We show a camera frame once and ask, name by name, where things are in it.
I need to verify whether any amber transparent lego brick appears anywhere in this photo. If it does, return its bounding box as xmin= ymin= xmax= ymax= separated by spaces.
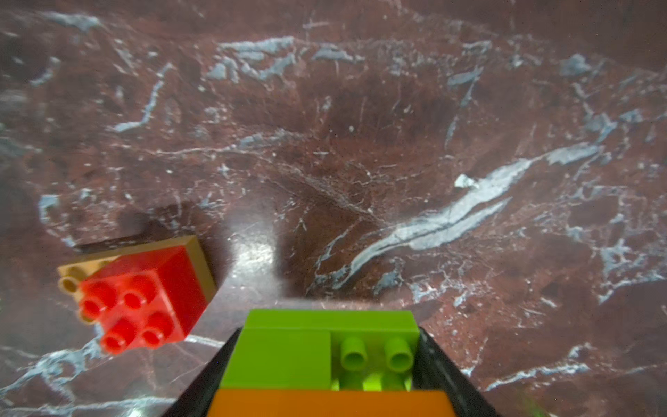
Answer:
xmin=57 ymin=236 xmax=216 ymax=333

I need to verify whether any red square lego brick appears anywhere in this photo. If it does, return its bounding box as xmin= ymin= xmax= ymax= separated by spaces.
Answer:
xmin=78 ymin=245 xmax=216 ymax=355

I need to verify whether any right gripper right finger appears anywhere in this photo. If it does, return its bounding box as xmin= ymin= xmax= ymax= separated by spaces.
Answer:
xmin=413 ymin=328 xmax=500 ymax=417

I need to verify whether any green square lego brick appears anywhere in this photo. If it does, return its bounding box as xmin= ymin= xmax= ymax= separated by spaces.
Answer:
xmin=221 ymin=328 xmax=332 ymax=390

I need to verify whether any orange lego brick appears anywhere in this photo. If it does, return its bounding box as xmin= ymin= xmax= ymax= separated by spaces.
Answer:
xmin=208 ymin=389 xmax=456 ymax=417

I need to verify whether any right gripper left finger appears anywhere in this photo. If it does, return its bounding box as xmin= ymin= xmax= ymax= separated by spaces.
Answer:
xmin=162 ymin=328 xmax=242 ymax=417

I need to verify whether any lime green lego brick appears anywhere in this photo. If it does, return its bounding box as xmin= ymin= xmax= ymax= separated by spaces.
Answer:
xmin=242 ymin=309 xmax=420 ymax=391

